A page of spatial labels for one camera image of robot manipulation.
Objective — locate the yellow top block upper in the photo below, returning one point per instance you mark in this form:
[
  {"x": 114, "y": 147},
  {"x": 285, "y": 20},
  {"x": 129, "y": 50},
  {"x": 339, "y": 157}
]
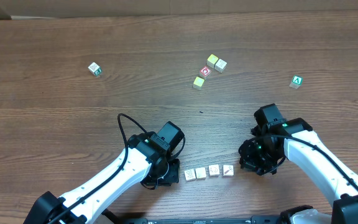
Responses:
[{"x": 211, "y": 60}]

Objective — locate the plain top wooden block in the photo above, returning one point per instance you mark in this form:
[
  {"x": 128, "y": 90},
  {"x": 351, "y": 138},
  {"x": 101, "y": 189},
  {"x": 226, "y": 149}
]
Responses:
[{"x": 220, "y": 65}]

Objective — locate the green A letter block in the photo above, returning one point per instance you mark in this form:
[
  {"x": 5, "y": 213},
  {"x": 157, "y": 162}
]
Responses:
[{"x": 296, "y": 82}]

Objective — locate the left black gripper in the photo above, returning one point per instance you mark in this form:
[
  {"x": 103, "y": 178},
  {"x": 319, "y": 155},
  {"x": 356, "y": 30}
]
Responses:
[{"x": 154, "y": 178}]

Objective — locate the red edged frog block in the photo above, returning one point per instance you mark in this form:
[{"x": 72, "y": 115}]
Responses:
[{"x": 190, "y": 175}]

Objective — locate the yellow top block lower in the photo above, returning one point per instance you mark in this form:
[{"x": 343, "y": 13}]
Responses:
[{"x": 198, "y": 83}]

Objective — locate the animal picture wooden block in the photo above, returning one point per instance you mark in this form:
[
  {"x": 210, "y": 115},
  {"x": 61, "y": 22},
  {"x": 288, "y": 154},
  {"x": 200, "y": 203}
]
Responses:
[{"x": 214, "y": 170}]

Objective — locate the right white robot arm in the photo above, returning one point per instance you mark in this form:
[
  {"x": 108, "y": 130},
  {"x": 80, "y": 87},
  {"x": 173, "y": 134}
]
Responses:
[{"x": 295, "y": 140}]

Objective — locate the yellow G letter block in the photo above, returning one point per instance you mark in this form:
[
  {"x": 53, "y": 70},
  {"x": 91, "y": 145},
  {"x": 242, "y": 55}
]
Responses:
[{"x": 200, "y": 173}]

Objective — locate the red top block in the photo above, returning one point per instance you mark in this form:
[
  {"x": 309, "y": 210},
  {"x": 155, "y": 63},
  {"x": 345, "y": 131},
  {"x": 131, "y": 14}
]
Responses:
[{"x": 205, "y": 72}]

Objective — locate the green sided wooden block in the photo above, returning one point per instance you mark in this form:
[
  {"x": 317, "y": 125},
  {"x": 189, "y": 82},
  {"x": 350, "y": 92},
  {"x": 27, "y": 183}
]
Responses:
[{"x": 95, "y": 69}]

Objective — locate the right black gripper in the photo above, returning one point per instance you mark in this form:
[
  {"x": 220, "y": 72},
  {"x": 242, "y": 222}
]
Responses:
[{"x": 250, "y": 160}]

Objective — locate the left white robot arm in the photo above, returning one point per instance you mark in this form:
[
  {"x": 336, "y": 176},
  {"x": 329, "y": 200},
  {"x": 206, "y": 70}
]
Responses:
[{"x": 147, "y": 159}]

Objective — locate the hammer picture wooden block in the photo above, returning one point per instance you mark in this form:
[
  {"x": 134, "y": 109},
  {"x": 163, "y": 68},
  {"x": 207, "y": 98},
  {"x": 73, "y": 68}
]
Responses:
[{"x": 228, "y": 170}]

